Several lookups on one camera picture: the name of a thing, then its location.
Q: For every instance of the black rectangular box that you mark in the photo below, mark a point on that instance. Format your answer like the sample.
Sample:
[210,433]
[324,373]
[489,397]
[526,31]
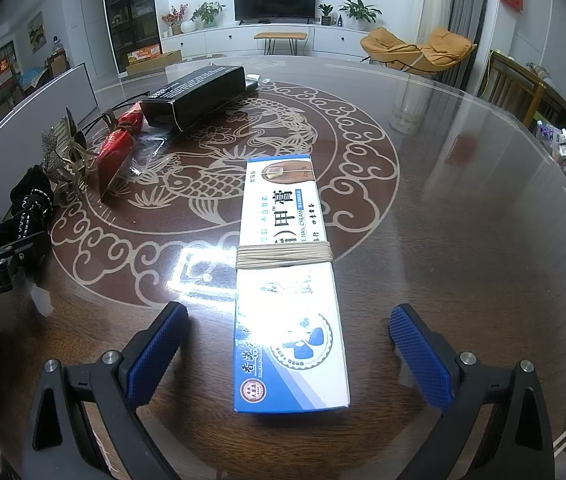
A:
[198,91]

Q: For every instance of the white round vase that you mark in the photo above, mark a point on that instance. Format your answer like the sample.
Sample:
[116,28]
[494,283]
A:
[186,26]

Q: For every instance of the red foil packet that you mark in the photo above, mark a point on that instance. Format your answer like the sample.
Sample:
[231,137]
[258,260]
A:
[118,142]

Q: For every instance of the green leafy potted plant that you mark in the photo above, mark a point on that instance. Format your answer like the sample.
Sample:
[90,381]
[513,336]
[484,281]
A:
[208,12]

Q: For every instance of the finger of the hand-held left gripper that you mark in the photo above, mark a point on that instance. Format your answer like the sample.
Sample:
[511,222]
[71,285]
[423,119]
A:
[13,252]

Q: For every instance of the red flower arrangement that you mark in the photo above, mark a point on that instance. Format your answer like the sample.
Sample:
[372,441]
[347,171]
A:
[175,17]

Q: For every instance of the blue and white cream box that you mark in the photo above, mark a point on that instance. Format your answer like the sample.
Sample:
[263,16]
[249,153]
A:
[290,310]

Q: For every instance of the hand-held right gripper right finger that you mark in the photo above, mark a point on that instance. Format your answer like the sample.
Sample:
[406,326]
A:
[423,355]

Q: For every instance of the black flat television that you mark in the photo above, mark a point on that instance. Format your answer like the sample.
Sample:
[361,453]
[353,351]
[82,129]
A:
[275,2]

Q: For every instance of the wooden dining chair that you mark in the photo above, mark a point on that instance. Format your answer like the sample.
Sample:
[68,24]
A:
[513,80]

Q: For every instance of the small dark packet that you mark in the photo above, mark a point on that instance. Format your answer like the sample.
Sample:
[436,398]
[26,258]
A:
[252,84]

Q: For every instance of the glass display cabinet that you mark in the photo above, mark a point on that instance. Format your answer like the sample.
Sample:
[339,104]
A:
[133,10]

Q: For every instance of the wooden bench with metal legs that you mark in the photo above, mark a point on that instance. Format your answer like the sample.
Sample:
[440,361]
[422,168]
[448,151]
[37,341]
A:
[280,36]

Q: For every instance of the clear plastic scrap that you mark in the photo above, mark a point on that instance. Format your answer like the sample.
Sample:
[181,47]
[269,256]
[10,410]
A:
[40,300]

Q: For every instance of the black knitted cloth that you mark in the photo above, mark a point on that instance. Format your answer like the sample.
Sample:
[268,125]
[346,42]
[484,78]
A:
[30,200]

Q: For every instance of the small potted plant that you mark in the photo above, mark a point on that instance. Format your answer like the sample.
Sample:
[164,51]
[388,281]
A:
[325,12]

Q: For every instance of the large potted plant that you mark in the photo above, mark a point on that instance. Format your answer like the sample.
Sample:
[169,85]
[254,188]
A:
[359,10]

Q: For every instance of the framed wall picture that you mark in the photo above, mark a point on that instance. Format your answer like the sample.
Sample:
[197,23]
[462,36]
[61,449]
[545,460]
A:
[36,31]

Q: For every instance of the white television cabinet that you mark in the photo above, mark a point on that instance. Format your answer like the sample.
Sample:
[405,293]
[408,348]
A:
[223,40]

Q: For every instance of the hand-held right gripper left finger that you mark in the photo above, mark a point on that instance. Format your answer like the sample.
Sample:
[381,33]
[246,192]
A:
[158,355]

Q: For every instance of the grey curtain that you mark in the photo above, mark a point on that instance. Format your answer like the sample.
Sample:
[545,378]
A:
[468,10]

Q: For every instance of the orange printed box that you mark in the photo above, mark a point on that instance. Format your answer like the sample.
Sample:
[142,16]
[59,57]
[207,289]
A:
[144,53]

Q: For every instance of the black thin eyeglasses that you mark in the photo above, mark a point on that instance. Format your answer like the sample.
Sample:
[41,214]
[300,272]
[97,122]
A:
[98,116]

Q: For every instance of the brown cardboard box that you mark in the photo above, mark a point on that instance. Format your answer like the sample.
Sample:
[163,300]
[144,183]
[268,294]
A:
[163,59]

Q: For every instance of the beige rubber band bundle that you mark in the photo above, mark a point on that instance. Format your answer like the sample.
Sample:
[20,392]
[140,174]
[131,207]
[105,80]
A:
[283,255]

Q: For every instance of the orange lounge chair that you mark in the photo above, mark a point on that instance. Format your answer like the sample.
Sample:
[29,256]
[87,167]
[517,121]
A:
[438,47]

